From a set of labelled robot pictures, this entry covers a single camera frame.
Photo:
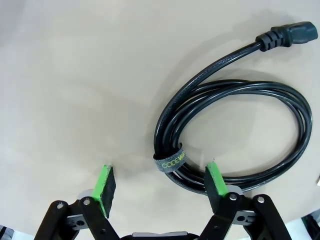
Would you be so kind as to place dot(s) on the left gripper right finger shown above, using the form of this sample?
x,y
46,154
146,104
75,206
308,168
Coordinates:
x,y
216,190

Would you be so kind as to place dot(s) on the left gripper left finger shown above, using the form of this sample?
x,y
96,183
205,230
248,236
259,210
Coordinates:
x,y
103,190

